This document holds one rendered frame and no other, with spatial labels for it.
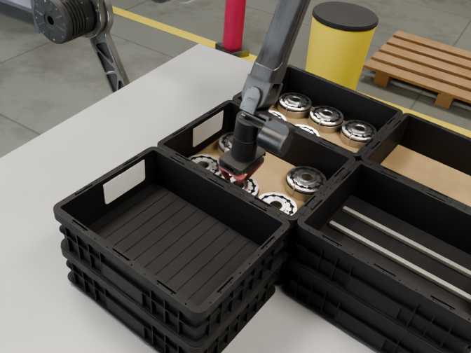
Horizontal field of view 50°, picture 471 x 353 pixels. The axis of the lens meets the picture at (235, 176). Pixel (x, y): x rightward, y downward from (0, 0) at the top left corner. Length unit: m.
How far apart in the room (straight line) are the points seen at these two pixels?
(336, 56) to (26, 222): 2.07
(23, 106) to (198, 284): 2.32
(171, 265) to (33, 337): 0.32
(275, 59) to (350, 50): 1.94
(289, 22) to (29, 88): 2.52
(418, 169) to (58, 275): 0.97
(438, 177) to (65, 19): 1.33
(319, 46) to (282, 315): 2.07
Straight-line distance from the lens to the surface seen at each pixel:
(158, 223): 1.17
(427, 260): 1.22
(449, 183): 1.47
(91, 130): 1.70
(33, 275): 1.28
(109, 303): 1.14
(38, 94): 3.32
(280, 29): 1.06
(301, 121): 1.55
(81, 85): 3.37
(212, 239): 1.14
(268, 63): 1.06
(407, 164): 1.49
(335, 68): 3.03
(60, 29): 1.98
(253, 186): 1.23
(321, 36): 2.98
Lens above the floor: 1.66
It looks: 39 degrees down
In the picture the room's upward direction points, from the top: 6 degrees clockwise
